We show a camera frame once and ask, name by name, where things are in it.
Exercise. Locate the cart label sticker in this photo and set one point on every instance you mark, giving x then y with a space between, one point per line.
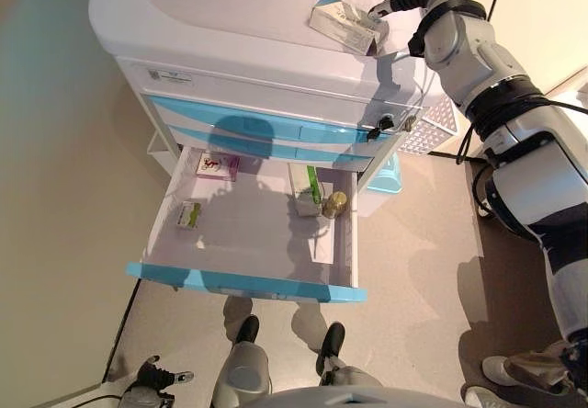
170 77

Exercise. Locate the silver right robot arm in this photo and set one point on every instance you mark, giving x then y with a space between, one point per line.
528 173

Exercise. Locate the black-headed key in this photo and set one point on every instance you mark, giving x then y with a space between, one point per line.
385 122
373 134

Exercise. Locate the blue lidded waste bin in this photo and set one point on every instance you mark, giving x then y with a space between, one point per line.
383 183

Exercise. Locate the grey right robot leg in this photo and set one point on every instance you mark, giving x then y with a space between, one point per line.
331 348

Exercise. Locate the grey robot leg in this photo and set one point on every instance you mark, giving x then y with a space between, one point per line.
245 366
331 348

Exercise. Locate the white perforated side basket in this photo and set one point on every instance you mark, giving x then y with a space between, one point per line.
432 128

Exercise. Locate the yellow medicine jar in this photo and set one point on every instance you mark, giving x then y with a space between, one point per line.
334 206

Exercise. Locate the black baseboard strip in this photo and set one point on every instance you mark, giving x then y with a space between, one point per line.
448 154
121 325

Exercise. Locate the small green white box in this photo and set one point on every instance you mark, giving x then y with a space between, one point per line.
188 216

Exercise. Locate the tall white green box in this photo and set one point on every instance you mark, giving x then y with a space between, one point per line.
305 187

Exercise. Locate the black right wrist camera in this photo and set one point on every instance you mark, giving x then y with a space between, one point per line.
415 46

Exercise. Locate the blue white cart drawer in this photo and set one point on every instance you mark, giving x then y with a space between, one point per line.
252 224
184 114
321 153

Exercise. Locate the white grey sneaker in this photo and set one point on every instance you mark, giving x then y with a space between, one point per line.
478 399
494 369

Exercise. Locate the pink box red figure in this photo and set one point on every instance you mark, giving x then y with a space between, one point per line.
218 166

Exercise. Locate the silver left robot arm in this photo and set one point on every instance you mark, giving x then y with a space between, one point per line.
138 399

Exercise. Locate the blue white medicine box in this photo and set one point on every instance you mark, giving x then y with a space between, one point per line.
344 22

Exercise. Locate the grey left robot leg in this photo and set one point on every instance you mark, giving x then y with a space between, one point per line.
245 366

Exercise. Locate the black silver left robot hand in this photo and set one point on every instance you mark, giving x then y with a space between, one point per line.
154 378

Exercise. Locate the brass metal latch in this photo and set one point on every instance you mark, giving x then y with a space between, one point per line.
409 124

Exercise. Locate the white locked cart drawer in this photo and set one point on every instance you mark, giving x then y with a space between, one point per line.
252 86

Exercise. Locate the grey robot torso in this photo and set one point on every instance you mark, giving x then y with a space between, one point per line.
358 399

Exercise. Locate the white blue medical cart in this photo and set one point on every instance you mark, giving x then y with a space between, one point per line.
206 22

